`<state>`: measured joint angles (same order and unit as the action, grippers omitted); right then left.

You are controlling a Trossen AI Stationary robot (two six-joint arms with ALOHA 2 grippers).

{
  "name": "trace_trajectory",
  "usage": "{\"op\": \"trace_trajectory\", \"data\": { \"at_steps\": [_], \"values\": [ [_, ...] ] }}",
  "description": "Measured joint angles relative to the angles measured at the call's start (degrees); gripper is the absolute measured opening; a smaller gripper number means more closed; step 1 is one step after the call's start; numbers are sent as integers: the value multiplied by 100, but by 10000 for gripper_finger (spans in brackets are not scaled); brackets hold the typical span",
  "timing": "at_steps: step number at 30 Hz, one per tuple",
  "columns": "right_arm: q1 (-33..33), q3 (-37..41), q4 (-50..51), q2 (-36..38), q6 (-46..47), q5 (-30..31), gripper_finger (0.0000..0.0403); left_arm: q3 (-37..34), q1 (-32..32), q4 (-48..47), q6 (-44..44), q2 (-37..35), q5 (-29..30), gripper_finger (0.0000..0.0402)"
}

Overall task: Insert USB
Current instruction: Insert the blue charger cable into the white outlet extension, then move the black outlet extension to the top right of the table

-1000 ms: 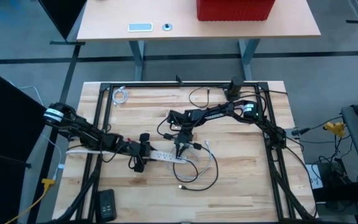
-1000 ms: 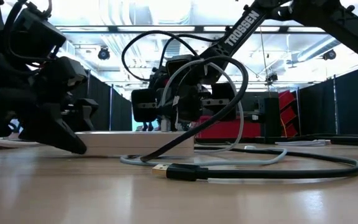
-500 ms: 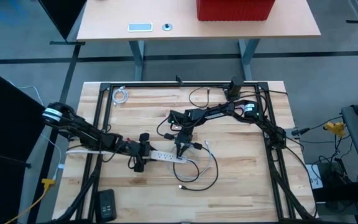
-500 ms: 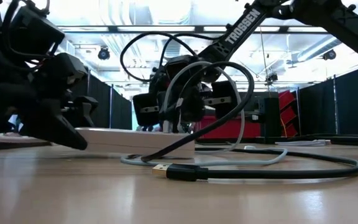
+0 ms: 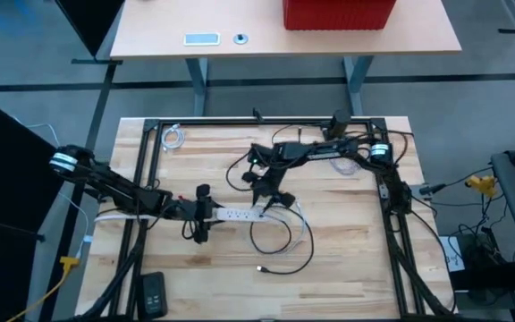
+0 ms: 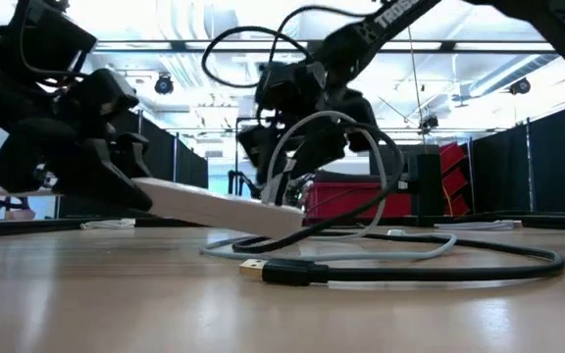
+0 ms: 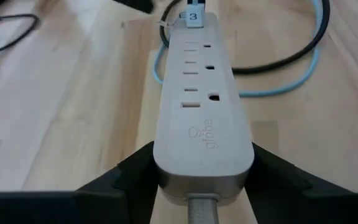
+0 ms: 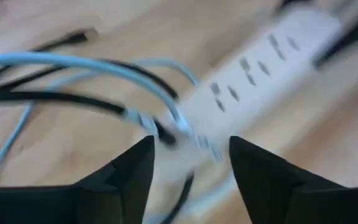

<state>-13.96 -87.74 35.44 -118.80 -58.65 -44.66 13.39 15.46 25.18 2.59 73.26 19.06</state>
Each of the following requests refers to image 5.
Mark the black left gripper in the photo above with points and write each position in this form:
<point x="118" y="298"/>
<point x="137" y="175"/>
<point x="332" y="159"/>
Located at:
<point x="201" y="212"/>

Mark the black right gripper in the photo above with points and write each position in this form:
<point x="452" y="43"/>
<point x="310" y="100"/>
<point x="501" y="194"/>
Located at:
<point x="271" y="183"/>

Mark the white power strip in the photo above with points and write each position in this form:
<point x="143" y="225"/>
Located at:
<point x="239" y="214"/>

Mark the black charging tower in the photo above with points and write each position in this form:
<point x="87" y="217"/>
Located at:
<point x="339" y="121"/>

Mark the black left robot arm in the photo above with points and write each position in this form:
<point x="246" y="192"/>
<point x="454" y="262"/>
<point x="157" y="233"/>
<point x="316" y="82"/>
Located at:
<point x="119" y="188"/>

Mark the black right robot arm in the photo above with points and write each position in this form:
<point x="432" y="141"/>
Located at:
<point x="329" y="149"/>

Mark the beige desk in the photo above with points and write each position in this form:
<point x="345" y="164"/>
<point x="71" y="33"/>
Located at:
<point x="284" y="42"/>

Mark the round desk grommet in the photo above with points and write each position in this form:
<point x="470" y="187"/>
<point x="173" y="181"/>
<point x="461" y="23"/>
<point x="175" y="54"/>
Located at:
<point x="240" y="39"/>

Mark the white paper card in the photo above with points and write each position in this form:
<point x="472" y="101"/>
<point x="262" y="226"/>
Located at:
<point x="454" y="261"/>

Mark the red storage bin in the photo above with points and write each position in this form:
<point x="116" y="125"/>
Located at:
<point x="338" y="15"/>

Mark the yellow connector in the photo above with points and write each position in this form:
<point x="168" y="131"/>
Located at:
<point x="481" y="183"/>

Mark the small black clip mount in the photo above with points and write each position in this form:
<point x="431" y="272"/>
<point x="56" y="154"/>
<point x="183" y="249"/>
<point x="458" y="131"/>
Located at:
<point x="257" y="116"/>

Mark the black aluminium table frame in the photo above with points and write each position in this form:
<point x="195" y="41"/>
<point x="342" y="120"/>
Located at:
<point x="230" y="121"/>

